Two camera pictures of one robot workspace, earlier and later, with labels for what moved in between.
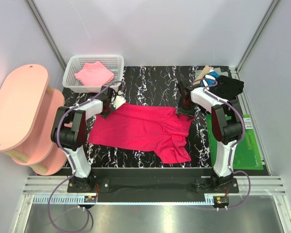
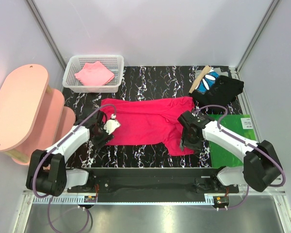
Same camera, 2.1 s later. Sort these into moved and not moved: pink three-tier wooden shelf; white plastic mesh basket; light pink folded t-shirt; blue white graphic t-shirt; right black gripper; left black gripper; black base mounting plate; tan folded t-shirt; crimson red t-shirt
Moved: crimson red t-shirt; right black gripper; left black gripper
Not moved: blue white graphic t-shirt; light pink folded t-shirt; black base mounting plate; white plastic mesh basket; pink three-tier wooden shelf; tan folded t-shirt
